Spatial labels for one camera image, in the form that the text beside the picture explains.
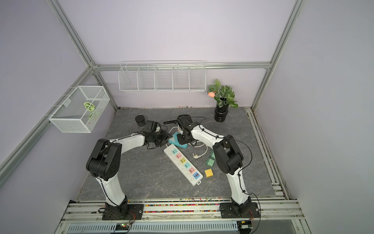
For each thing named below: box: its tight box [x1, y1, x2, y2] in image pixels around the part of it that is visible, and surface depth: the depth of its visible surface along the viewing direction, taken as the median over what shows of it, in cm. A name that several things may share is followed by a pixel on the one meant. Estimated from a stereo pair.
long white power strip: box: [163, 143, 204, 187], surface depth 89 cm
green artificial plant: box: [207, 78, 239, 109], surface depth 95 cm
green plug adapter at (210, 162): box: [205, 157, 215, 168], surface depth 91 cm
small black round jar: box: [134, 114, 147, 127], surface depth 111 cm
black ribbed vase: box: [214, 102, 229, 123], surface depth 110 cm
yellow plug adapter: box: [204, 168, 214, 178], surface depth 86 cm
